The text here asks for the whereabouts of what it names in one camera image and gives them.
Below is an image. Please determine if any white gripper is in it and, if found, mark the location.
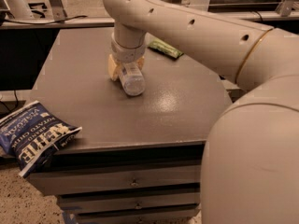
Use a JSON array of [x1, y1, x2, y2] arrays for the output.
[[108, 37, 146, 81]]

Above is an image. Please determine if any clear blue plastic bottle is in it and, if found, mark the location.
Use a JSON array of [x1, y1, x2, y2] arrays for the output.
[[119, 63, 145, 96]]

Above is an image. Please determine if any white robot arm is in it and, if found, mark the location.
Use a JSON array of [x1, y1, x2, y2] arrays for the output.
[[103, 0, 299, 224]]

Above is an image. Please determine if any green chip bag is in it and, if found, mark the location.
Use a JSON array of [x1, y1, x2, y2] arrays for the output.
[[149, 39, 183, 59]]

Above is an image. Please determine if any grey drawer cabinet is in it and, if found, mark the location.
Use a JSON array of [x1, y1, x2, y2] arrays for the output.
[[25, 26, 234, 224]]

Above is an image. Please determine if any blue potato chip bag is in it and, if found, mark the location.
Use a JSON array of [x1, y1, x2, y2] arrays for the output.
[[0, 101, 82, 178]]

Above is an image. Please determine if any white pipe top left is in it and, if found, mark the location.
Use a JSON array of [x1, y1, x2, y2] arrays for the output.
[[7, 0, 33, 19]]

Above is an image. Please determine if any top grey drawer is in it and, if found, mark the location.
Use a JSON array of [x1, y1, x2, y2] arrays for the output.
[[28, 163, 200, 195]]

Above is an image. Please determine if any grey drawer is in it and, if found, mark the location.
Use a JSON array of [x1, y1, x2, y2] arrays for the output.
[[28, 163, 200, 195], [58, 190, 200, 214], [76, 204, 199, 224]]

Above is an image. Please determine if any middle grey drawer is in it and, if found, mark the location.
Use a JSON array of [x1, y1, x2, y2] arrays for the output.
[[58, 190, 200, 214]]

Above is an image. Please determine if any bottom grey drawer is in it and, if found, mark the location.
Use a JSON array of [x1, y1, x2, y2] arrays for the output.
[[76, 204, 199, 224]]

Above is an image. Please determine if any metal rail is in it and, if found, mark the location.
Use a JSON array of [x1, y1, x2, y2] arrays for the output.
[[0, 11, 299, 29]]

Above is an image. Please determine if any black cable on rail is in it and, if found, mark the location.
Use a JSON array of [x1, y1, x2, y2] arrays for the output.
[[4, 14, 88, 25]]

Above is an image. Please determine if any metal bracket left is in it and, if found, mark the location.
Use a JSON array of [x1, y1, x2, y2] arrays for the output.
[[49, 0, 67, 21]]

